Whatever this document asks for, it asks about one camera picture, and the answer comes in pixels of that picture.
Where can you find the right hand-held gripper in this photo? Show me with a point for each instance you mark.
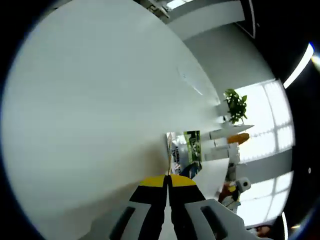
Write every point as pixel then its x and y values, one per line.
pixel 243 185

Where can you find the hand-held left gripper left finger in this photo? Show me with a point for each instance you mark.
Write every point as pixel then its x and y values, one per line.
pixel 152 197

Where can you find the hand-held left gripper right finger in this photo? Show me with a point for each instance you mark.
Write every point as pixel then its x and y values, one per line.
pixel 182 197

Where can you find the orange brown object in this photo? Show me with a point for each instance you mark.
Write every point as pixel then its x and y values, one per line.
pixel 238 138

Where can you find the green black skincare sachet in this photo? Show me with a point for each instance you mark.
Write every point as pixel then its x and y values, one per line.
pixel 192 145

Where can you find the person's right hand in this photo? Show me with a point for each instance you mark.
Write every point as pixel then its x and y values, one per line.
pixel 225 192

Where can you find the white skincare tube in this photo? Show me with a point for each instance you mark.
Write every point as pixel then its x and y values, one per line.
pixel 235 127

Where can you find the long curved ceiling light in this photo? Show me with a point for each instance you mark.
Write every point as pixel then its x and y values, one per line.
pixel 298 66

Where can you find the potted green plant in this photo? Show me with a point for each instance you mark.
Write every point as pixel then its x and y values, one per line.
pixel 236 105

